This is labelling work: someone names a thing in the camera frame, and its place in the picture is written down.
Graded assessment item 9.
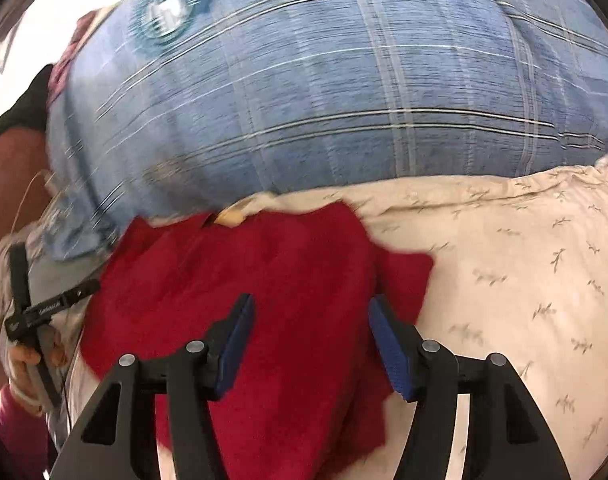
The beige cable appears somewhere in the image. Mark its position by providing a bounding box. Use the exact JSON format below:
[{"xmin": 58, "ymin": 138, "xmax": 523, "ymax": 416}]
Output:
[{"xmin": 11, "ymin": 170, "xmax": 55, "ymax": 235}]

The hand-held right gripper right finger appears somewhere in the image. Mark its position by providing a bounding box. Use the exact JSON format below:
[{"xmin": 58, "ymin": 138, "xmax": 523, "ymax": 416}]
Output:
[{"xmin": 368, "ymin": 294, "xmax": 573, "ymax": 480}]

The maroon cloth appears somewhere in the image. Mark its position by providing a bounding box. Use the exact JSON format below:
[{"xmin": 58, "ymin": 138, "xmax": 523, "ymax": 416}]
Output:
[{"xmin": 48, "ymin": 9, "xmax": 104, "ymax": 107}]

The person's left hand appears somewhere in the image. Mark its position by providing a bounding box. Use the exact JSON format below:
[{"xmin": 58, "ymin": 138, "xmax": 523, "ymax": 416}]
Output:
[{"xmin": 6, "ymin": 327, "xmax": 69, "ymax": 417}]

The red fleece garment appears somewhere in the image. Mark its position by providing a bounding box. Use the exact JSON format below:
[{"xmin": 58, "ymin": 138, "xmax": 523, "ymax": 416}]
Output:
[{"xmin": 78, "ymin": 202, "xmax": 437, "ymax": 480}]

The grey plaid bedsheet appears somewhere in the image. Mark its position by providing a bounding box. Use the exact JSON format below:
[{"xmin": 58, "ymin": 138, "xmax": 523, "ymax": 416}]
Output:
[{"xmin": 0, "ymin": 220, "xmax": 109, "ymax": 441}]

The cream leaf-print cloth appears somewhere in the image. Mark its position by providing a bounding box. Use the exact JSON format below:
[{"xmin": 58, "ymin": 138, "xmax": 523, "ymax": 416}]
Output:
[{"xmin": 64, "ymin": 152, "xmax": 608, "ymax": 480}]

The person's left forearm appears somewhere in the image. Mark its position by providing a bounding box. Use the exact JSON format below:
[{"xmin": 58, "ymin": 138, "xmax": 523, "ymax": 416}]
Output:
[{"xmin": 0, "ymin": 382, "xmax": 52, "ymax": 480}]

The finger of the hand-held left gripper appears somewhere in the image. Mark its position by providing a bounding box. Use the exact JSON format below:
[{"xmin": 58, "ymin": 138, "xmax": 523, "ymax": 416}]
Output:
[{"xmin": 61, "ymin": 279, "xmax": 102, "ymax": 308}]

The black cloth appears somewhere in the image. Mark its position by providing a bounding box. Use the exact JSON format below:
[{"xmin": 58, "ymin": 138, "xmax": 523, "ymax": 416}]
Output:
[{"xmin": 0, "ymin": 64, "xmax": 55, "ymax": 148}]

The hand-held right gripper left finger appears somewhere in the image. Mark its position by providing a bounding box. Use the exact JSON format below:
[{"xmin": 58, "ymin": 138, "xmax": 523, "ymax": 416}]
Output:
[{"xmin": 48, "ymin": 292, "xmax": 256, "ymax": 480}]

